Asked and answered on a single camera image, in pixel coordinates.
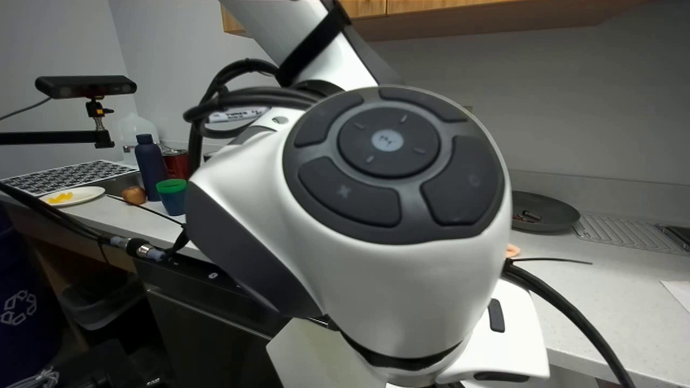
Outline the dark red mug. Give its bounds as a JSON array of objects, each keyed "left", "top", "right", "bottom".
[{"left": 162, "top": 147, "right": 192, "bottom": 181}]

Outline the blue cup green lid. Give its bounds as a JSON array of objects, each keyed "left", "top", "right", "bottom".
[{"left": 154, "top": 176, "right": 190, "bottom": 217}]

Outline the dark blue bottle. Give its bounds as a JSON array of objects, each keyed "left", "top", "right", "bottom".
[{"left": 134, "top": 130, "right": 168, "bottom": 203}]

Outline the dark grey round plate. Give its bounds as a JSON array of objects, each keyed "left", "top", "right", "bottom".
[{"left": 510, "top": 189, "right": 582, "bottom": 235}]

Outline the black dishwasher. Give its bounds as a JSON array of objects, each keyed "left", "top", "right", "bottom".
[{"left": 135, "top": 254, "right": 288, "bottom": 388}]

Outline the brown toy ball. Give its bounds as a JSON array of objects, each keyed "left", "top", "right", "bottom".
[{"left": 118, "top": 183, "right": 149, "bottom": 207}]

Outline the white plate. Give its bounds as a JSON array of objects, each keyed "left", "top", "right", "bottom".
[{"left": 39, "top": 183, "right": 107, "bottom": 209}]

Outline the black trash bin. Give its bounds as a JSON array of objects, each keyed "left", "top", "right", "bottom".
[{"left": 60, "top": 276, "right": 147, "bottom": 332}]

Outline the grey grid drying tray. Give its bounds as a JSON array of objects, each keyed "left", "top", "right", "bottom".
[{"left": 0, "top": 156, "right": 142, "bottom": 198}]

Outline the blue recycling bin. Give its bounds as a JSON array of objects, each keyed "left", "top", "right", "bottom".
[{"left": 0, "top": 212, "right": 46, "bottom": 384}]

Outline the white paper sheet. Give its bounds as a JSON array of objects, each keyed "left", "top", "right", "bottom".
[{"left": 660, "top": 277, "right": 690, "bottom": 315}]

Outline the wooden wall cabinet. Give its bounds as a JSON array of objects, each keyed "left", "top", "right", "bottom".
[{"left": 220, "top": 0, "right": 650, "bottom": 40}]

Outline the black stereo camera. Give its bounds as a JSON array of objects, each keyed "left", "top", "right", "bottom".
[{"left": 33, "top": 73, "right": 139, "bottom": 100}]

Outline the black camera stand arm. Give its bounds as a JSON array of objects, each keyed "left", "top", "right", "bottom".
[{"left": 0, "top": 96, "right": 117, "bottom": 151}]

